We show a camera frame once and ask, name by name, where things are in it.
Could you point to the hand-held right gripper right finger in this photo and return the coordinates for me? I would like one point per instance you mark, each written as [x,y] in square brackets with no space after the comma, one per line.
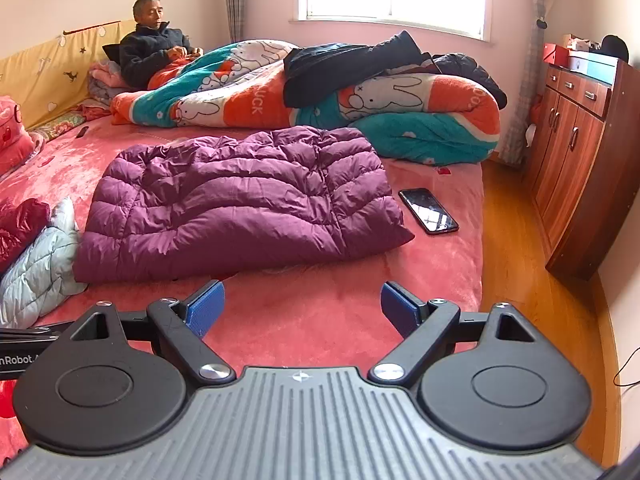
[400,305]

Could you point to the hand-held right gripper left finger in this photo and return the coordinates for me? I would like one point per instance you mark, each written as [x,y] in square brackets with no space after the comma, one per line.
[205,307]

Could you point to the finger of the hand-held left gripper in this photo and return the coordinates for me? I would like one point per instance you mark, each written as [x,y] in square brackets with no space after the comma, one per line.
[35,334]

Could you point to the purple down jacket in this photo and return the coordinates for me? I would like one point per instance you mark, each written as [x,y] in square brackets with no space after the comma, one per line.
[240,200]

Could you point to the light grey down jacket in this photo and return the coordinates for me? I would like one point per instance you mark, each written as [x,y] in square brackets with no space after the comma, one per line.
[40,270]

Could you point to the pink heart printed blanket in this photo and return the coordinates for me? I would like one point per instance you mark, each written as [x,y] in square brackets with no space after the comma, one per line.
[310,280]

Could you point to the black smartphone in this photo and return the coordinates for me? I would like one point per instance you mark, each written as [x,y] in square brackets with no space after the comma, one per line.
[429,210]

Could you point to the pink lettered folded blanket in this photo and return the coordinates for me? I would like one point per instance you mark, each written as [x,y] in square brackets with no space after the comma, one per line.
[15,135]

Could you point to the small black remote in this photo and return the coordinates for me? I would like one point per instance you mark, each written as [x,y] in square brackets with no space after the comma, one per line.
[82,132]

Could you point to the floral patterned pillow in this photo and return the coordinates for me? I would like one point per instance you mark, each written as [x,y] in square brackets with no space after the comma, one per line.
[60,125]

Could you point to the rabbit printed orange teal quilt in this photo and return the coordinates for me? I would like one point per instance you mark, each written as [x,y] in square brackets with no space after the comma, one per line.
[260,95]

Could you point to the brown wooden cabinet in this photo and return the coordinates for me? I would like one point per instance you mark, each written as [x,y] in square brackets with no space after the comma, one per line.
[575,160]

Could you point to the dark navy jacket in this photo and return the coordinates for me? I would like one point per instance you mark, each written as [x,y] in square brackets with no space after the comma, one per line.
[340,67]

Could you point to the folded patterned quilt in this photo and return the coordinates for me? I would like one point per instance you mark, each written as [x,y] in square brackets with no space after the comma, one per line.
[107,82]

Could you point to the black jacket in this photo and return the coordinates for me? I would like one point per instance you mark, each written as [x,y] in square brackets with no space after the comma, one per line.
[465,67]

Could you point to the pink checked curtain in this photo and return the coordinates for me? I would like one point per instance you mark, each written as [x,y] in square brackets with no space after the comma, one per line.
[530,85]

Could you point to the yellow headboard cover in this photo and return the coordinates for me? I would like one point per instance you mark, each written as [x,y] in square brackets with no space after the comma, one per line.
[50,70]

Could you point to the black cushion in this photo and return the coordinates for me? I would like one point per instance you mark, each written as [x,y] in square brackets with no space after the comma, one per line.
[112,52]

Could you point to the red box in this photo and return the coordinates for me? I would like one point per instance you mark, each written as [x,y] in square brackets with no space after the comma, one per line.
[556,54]

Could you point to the light blue box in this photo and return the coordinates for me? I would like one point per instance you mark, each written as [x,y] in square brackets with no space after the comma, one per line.
[595,67]

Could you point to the brown cardboard box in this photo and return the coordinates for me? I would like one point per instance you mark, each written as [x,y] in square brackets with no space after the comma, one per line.
[575,42]

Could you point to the black round object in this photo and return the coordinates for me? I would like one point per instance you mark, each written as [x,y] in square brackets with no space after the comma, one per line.
[615,49]

